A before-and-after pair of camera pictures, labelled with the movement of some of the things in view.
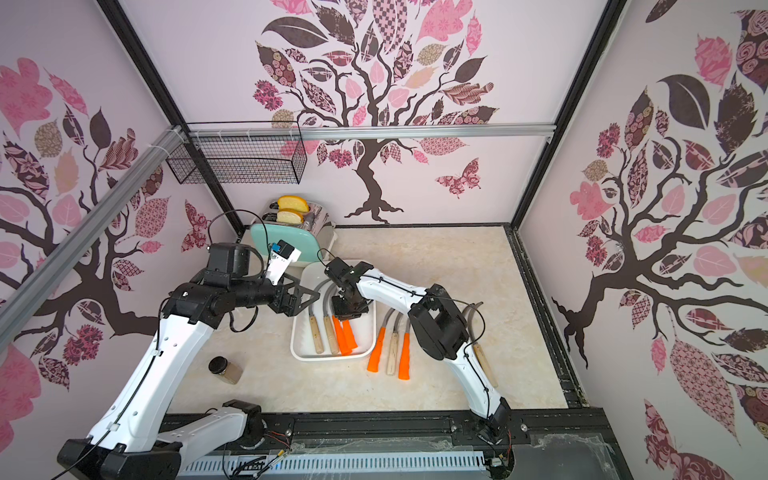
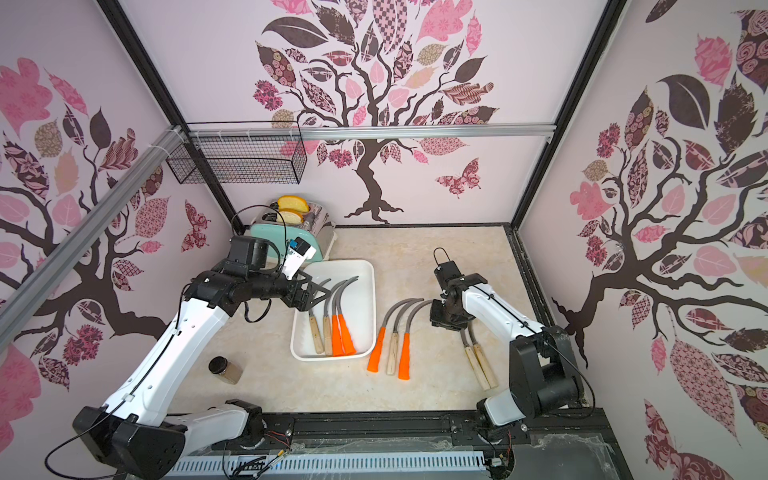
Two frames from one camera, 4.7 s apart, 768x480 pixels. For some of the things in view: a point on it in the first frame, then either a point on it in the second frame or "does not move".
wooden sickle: (318, 345) does not move
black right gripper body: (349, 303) -> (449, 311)
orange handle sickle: (404, 366) does not move
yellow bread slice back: (293, 202) does not move
